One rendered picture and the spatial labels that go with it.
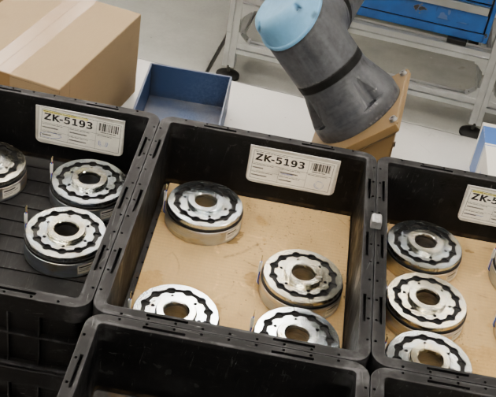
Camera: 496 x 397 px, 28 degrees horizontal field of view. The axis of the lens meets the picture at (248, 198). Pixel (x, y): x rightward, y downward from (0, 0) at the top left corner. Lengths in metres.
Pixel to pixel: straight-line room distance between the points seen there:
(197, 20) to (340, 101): 2.17
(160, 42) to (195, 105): 1.69
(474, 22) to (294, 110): 1.37
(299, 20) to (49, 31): 0.44
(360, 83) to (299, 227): 0.30
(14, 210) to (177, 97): 0.58
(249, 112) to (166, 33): 1.75
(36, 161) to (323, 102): 0.45
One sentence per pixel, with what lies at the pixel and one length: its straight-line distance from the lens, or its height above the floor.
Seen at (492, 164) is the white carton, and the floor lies 0.79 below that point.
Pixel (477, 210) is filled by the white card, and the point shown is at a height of 0.88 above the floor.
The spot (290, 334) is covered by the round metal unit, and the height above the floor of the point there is 0.85.
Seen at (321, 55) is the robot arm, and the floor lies 0.95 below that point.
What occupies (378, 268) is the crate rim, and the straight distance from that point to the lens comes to 1.17.
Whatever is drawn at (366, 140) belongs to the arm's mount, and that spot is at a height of 0.86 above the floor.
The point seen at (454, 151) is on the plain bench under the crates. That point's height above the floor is 0.70.
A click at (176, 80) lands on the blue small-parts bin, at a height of 0.74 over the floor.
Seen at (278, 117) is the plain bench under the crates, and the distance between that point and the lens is 1.83.
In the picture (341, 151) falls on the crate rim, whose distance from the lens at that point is 1.35.
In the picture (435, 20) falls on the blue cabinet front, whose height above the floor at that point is 0.36.
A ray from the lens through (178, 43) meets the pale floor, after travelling 3.51.
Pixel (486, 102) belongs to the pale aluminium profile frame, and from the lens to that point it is 3.25.
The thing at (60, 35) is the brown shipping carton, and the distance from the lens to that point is 1.68.
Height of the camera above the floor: 1.66
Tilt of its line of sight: 37 degrees down
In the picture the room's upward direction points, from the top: 10 degrees clockwise
